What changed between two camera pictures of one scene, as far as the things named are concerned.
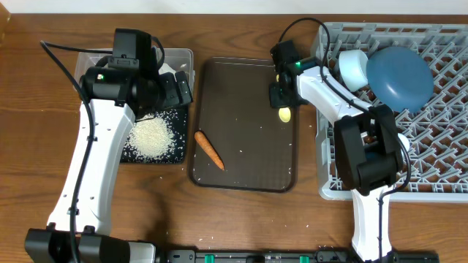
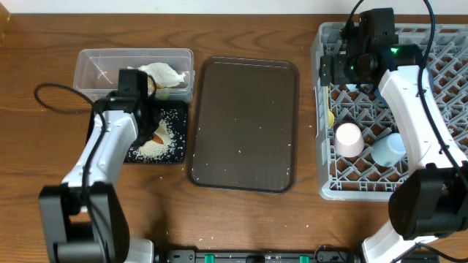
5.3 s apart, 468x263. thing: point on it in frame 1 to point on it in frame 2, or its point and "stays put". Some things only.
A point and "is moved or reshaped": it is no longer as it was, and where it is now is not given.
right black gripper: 279,98 to 327,70
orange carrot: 205,144 to 156,138
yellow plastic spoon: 284,113 is moved or reshaped
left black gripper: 175,92 to 147,124
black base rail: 290,256 stays put
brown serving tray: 229,107 stays put
